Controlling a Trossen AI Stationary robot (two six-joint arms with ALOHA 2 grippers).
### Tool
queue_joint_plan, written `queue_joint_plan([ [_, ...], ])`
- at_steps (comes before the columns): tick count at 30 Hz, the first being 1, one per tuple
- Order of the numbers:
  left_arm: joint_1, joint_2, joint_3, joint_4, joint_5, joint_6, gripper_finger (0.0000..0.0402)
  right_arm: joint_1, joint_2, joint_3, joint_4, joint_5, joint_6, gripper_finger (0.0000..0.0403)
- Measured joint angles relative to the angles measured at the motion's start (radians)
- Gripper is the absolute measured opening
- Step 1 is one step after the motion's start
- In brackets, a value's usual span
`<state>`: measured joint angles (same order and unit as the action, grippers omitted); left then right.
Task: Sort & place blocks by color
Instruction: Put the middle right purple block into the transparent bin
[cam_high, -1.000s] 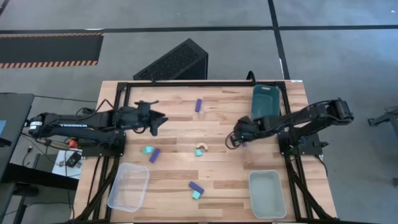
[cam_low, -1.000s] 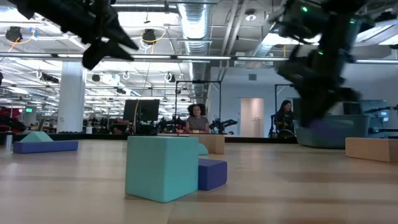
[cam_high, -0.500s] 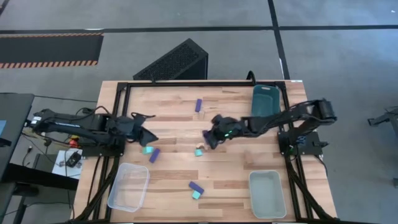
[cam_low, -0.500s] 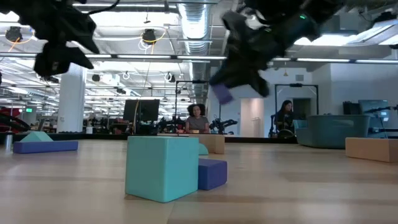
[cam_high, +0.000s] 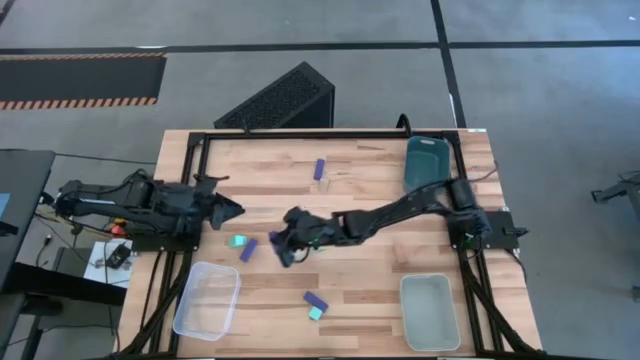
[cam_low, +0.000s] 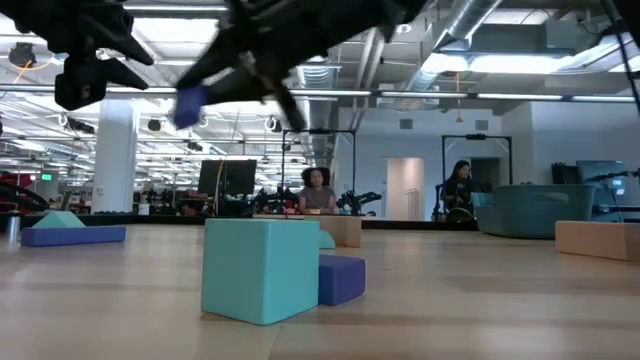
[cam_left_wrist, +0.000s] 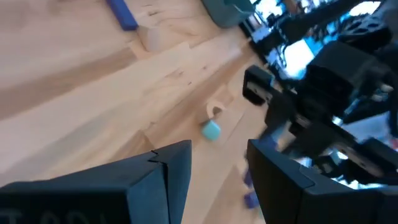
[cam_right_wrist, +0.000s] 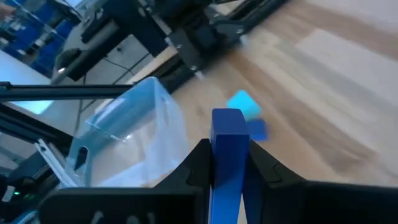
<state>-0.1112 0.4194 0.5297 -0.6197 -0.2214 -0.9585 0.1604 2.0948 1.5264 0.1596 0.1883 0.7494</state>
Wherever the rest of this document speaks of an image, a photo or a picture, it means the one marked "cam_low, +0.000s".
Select natural wood rectangular block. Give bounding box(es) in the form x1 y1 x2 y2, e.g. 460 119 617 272
302 214 363 249
554 220 640 263

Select black aluminium table frame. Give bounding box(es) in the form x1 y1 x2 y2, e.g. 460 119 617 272
0 212 479 233

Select white round pillar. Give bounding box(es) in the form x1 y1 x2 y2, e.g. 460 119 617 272
91 98 141 215

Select steel drinking bottle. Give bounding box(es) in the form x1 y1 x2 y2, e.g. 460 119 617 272
6 209 23 245

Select grey computer monitor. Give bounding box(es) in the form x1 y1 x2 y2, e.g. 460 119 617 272
575 159 628 194

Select blue rectangular block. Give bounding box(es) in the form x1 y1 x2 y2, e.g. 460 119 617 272
317 254 367 307

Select pale doorway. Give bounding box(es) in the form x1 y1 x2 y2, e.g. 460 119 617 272
385 156 427 223

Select black ceiling camera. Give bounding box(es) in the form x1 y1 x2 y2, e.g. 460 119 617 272
7 41 38 69

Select person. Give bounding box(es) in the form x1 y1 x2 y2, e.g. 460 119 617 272
439 159 476 222
297 166 338 216

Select overhead LED light bar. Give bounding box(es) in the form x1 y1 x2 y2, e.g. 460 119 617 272
0 83 640 104

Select black metal stand frame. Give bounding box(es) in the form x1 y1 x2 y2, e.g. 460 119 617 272
440 133 514 222
280 128 358 217

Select small blue block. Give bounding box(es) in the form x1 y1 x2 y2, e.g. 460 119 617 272
172 85 212 131

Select long blue block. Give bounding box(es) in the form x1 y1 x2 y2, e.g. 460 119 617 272
20 225 128 248

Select teal cube block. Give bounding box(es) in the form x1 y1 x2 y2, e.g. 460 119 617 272
200 217 322 327

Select black computer monitor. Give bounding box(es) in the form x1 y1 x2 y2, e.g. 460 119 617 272
197 158 259 198

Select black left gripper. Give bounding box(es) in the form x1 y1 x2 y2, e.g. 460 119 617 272
0 0 155 112

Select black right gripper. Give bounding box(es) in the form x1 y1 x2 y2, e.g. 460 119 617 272
174 0 384 133

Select silver spiral ceiling duct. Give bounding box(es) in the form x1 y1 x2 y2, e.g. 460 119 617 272
399 0 504 101

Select teal triangle block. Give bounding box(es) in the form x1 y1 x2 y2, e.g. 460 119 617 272
31 210 87 231

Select teal plastic bin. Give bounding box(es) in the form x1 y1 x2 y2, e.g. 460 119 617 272
473 183 598 240

